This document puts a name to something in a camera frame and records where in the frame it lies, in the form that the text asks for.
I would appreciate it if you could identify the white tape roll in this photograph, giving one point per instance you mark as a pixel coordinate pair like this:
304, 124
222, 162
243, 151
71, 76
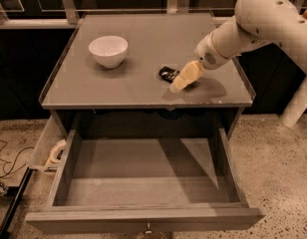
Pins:
56, 152

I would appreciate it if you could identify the black rxbar chocolate wrapper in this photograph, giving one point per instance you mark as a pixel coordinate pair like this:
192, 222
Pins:
168, 74

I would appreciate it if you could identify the open grey top drawer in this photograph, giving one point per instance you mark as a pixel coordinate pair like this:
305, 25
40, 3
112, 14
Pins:
119, 185

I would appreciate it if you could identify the white ceramic bowl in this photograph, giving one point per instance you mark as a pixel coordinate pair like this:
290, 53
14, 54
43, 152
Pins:
109, 51

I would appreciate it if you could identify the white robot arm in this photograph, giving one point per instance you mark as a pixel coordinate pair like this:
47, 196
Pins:
255, 23

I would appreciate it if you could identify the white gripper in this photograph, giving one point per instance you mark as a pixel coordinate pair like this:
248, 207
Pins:
206, 55

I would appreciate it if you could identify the metal rail frame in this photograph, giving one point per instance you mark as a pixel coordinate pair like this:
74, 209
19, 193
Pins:
93, 7

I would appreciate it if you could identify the metal drawer knob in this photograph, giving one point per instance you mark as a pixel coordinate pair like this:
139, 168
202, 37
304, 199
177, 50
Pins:
148, 229

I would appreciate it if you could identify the grey wooden cabinet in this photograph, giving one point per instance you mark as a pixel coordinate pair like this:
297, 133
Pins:
155, 41

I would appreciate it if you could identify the clear plastic side bin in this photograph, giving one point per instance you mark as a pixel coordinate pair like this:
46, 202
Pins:
49, 137

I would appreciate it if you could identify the small object on floor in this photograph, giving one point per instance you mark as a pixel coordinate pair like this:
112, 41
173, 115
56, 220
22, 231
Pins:
0, 187

